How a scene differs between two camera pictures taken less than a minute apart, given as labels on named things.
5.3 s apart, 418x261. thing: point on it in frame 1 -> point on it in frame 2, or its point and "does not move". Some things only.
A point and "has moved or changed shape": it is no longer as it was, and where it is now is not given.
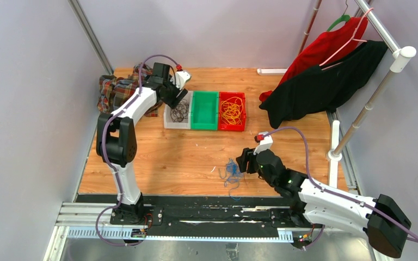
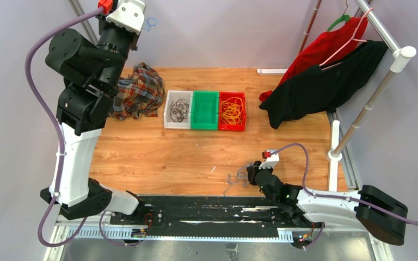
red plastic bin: (232, 115) does not move
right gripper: (247, 156) -> (254, 169)
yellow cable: (231, 109) does not move
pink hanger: (351, 39) does not move
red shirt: (323, 49) does not move
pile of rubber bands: (233, 175) has moved or changed shape
